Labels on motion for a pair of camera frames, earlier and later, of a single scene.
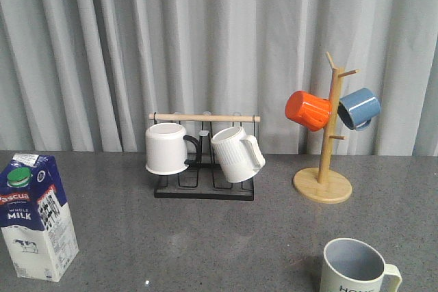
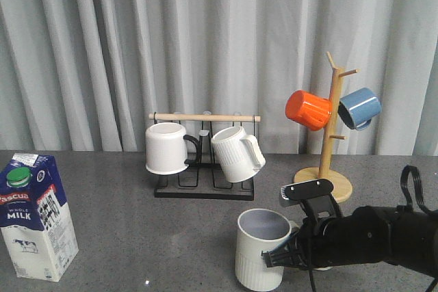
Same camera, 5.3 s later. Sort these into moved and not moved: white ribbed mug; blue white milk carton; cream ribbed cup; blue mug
Moved: cream ribbed cup
Not moved: blue white milk carton; white ribbed mug; blue mug
